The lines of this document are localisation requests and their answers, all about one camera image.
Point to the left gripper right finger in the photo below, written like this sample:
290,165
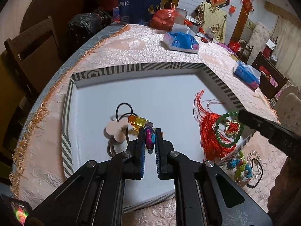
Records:
205,194

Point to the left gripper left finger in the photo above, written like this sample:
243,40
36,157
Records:
93,195

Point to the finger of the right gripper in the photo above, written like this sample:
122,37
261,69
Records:
258,123

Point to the person's right hand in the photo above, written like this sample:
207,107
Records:
284,200

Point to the white ornate chair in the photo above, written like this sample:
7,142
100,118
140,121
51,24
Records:
288,107

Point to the pink embossed tablecloth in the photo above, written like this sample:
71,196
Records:
38,167

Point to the dark wooden chair right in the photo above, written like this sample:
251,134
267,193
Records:
271,80

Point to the dark wooden chair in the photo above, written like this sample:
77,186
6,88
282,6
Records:
271,80
27,64

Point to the blue tissue pack far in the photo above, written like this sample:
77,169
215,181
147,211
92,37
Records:
247,74

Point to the blue tissue pack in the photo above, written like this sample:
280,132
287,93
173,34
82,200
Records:
247,74
181,39

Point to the smartphone with lit screen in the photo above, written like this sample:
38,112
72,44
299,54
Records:
14,211

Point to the striped shallow cardboard box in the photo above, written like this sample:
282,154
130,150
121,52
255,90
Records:
163,93

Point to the blue tissue pack near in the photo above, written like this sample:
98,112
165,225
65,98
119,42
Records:
181,39

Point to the floral beige hanging cloth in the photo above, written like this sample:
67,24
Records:
213,17

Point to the red plastic bag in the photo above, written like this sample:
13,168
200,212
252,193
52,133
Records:
165,19

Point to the dark wooden chair left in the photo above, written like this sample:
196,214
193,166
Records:
27,64

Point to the black plastic bag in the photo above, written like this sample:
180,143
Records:
84,26

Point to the dark blue paper bag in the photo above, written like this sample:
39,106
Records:
137,11

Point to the round brown table top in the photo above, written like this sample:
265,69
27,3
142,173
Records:
61,12

